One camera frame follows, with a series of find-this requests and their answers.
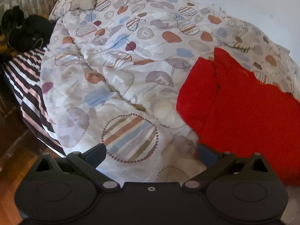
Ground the red knit sweater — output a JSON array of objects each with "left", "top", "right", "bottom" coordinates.
[{"left": 176, "top": 48, "right": 299, "bottom": 186}]

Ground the black clothes pile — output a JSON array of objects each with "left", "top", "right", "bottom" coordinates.
[{"left": 1, "top": 6, "right": 54, "bottom": 61}]

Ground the patterned circle print duvet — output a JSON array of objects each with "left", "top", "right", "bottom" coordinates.
[{"left": 40, "top": 0, "right": 299, "bottom": 184}]

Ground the striped bed sheet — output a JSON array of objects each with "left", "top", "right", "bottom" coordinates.
[{"left": 4, "top": 47, "right": 66, "bottom": 157}]

